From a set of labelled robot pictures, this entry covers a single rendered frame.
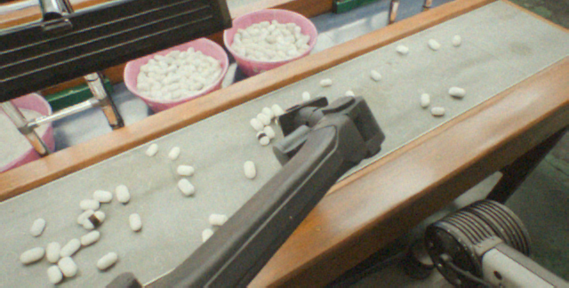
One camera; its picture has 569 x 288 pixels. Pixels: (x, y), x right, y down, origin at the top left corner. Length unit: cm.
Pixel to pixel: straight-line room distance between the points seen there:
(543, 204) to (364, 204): 130
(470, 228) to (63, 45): 68
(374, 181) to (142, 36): 48
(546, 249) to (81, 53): 168
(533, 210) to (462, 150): 106
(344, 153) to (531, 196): 152
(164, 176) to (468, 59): 85
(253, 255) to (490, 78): 88
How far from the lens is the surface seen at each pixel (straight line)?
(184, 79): 99
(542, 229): 184
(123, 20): 56
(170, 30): 57
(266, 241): 36
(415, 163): 79
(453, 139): 86
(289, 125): 64
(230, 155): 79
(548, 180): 202
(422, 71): 105
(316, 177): 41
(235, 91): 90
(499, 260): 68
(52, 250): 77
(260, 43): 108
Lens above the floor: 136
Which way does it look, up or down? 48 degrees down
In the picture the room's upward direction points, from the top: straight up
